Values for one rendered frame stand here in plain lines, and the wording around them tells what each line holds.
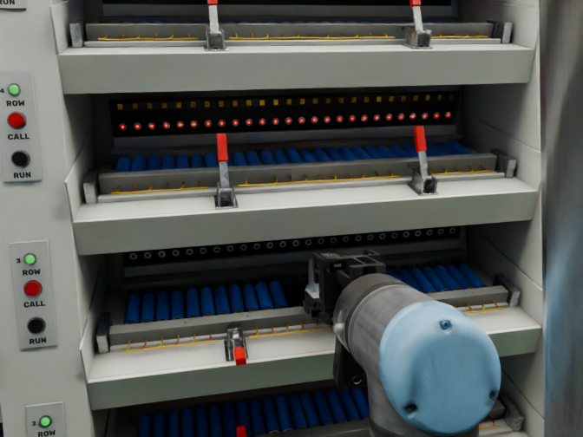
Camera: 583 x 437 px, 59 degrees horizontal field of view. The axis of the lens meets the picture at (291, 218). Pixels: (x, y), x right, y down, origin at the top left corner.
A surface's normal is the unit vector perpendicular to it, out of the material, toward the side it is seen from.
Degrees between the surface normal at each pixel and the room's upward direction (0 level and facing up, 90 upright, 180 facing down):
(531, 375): 90
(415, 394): 88
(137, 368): 23
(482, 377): 87
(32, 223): 90
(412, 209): 112
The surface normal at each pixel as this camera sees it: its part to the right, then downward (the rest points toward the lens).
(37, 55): 0.18, 0.06
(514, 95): -0.98, 0.07
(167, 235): 0.19, 0.43
